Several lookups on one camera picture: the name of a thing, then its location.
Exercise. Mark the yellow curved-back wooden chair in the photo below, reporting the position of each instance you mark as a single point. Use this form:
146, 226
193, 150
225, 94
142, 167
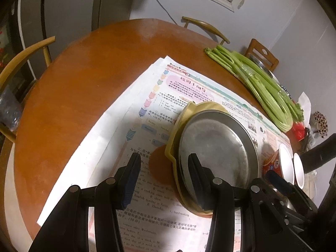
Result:
26, 52

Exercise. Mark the yellow shell-shaped plate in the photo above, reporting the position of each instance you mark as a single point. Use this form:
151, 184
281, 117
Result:
173, 141

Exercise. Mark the clear plastic bag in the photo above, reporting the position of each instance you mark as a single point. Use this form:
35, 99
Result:
9, 110

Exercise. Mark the spotted white object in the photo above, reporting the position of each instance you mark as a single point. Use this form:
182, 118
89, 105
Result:
320, 122

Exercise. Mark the red tissue box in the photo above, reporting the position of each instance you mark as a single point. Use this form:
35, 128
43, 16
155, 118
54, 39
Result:
298, 132

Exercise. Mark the white tissue paper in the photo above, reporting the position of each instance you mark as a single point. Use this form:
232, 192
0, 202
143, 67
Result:
304, 101

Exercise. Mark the steel basin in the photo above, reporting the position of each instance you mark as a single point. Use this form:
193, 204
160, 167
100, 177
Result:
262, 64

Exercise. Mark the round steel plate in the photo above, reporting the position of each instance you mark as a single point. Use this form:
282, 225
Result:
218, 141

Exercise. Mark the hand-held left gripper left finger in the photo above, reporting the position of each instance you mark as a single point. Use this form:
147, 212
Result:
130, 181

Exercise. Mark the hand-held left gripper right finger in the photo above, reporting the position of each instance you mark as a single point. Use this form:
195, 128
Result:
197, 181

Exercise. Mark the printed newspaper sheet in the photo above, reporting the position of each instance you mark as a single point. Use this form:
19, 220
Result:
118, 110

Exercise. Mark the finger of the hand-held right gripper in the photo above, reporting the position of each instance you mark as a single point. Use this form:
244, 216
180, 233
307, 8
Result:
278, 182

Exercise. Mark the grey refrigerator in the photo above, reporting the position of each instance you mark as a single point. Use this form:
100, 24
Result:
68, 10

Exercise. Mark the green celery bunch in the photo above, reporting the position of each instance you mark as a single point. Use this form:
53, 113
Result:
262, 99
265, 74

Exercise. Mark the brown curved-back wooden chair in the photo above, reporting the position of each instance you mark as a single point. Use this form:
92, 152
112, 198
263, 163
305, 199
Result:
200, 21

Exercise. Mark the square-back wooden chair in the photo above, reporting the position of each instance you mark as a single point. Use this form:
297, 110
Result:
256, 48

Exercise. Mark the red paper decoration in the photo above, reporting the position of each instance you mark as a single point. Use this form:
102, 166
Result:
3, 47

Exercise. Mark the dark glass cabinet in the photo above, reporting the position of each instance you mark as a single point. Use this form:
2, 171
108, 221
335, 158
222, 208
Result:
8, 44

